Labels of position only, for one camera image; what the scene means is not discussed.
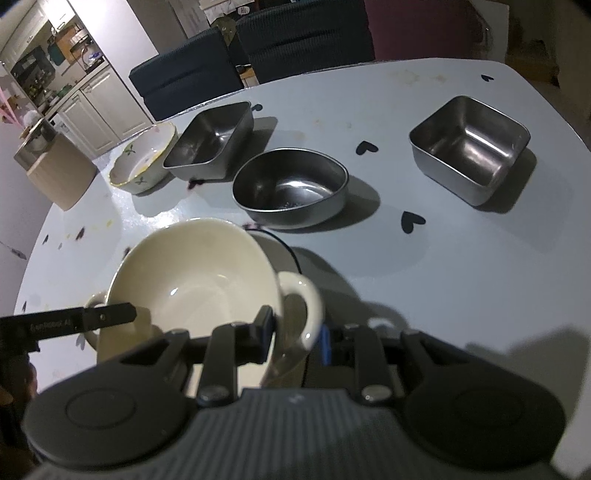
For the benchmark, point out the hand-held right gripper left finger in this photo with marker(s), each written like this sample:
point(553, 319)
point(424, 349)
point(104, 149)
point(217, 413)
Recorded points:
point(267, 337)

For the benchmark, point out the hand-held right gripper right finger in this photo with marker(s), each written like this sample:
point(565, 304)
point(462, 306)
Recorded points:
point(325, 346)

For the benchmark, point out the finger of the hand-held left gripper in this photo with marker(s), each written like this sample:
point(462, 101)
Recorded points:
point(106, 316)

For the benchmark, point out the oval steel bowl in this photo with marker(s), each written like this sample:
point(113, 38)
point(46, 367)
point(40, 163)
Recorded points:
point(291, 184)

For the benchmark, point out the floral ceramic bowl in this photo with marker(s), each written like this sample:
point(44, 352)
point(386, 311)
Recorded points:
point(143, 157)

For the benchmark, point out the rectangular steel container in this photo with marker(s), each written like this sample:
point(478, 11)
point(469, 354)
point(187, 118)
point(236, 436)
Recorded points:
point(207, 138)

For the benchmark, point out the square steel container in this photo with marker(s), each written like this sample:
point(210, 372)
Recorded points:
point(471, 147)

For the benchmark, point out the beige thermos jug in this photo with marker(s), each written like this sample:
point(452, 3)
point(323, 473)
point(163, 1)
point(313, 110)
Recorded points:
point(57, 175)

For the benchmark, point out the white lower kitchen cabinets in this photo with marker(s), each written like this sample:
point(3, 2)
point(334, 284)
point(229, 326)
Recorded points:
point(106, 106)

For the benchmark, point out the white kitchen cabinets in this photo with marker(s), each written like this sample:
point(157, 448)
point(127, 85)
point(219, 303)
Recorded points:
point(106, 106)
point(27, 23)

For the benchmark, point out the navy dining chair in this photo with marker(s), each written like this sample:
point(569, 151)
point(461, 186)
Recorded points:
point(184, 69)
point(300, 41)

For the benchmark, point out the green bag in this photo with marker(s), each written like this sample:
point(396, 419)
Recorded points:
point(56, 53)

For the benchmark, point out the white upper kitchen cabinets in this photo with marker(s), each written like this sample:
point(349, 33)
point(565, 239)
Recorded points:
point(27, 23)

